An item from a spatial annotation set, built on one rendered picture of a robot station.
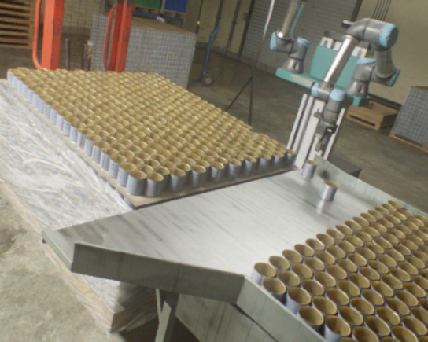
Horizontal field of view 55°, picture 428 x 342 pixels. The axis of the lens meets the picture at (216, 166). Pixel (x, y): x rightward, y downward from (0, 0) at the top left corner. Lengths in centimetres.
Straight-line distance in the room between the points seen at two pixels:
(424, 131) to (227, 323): 766
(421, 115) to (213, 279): 777
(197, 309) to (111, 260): 38
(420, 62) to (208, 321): 955
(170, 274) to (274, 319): 31
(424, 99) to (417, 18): 255
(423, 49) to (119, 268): 978
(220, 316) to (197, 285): 19
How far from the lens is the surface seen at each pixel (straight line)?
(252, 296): 121
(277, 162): 224
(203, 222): 156
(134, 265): 120
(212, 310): 139
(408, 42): 1068
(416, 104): 877
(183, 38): 751
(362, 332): 126
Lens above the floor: 188
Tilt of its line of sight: 23 degrees down
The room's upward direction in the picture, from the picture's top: 14 degrees clockwise
